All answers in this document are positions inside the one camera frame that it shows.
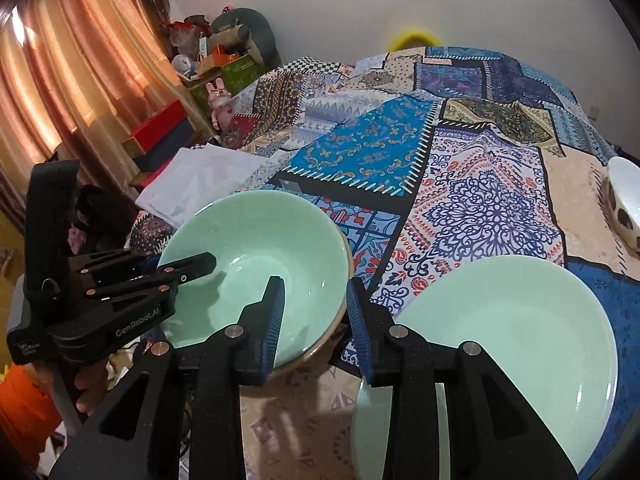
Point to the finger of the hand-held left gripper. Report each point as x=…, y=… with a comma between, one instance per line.
x=115, y=260
x=185, y=270

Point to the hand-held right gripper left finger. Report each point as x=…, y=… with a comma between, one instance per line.
x=272, y=330

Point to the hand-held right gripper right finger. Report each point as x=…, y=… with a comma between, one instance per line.
x=361, y=330

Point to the green bowl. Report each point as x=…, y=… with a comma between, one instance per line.
x=250, y=260

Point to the green plate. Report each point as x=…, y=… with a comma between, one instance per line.
x=510, y=330

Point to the person's left hand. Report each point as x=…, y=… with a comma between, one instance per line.
x=92, y=385

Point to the folded white cloth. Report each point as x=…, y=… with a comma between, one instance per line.
x=200, y=180

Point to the dark blue box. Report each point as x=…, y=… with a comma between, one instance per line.
x=170, y=147

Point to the red box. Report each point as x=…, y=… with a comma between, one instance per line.
x=157, y=127

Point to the pink bunny toy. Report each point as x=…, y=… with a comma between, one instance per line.
x=220, y=102

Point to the orange bag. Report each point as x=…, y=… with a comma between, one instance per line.
x=27, y=410

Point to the orange curtain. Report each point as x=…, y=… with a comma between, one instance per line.
x=75, y=60

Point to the patchwork printed tablecloth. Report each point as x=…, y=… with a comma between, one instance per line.
x=450, y=160

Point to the green box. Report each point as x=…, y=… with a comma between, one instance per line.
x=230, y=77

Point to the white spotted bowl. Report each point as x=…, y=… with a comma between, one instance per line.
x=625, y=205

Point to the yellow round object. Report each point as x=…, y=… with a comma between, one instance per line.
x=412, y=39

